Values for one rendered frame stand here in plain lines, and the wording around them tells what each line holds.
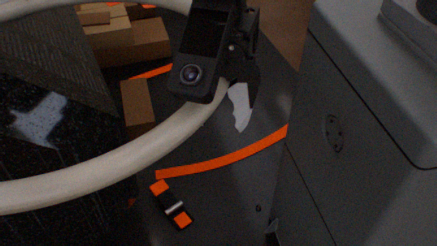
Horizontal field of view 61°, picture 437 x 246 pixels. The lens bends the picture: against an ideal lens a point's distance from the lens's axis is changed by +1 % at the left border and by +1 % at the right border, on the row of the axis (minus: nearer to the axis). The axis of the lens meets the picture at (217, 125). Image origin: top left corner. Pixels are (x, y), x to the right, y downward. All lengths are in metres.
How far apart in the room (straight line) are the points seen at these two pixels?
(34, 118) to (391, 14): 0.72
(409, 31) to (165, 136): 0.48
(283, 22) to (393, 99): 1.85
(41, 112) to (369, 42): 0.65
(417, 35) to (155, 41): 1.50
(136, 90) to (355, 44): 1.17
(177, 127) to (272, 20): 2.08
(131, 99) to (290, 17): 1.25
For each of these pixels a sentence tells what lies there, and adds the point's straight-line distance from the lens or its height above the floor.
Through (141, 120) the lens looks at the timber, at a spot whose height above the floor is 0.13.
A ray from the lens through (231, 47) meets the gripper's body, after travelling 0.41.
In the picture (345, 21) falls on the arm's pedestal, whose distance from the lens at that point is 0.75.
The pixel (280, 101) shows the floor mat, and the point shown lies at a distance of 1.80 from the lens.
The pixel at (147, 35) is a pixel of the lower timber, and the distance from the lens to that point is 2.06.
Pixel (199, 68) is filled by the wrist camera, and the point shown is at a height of 0.99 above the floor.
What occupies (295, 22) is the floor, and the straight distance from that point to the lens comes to 2.43.
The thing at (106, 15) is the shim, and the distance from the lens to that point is 2.05.
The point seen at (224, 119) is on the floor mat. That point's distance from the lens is 1.69.
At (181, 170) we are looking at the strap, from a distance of 1.50.
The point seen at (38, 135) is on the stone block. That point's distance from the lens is 0.85.
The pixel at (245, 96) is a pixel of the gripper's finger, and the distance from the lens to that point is 0.45.
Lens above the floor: 1.21
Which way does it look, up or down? 46 degrees down
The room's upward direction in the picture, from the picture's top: straight up
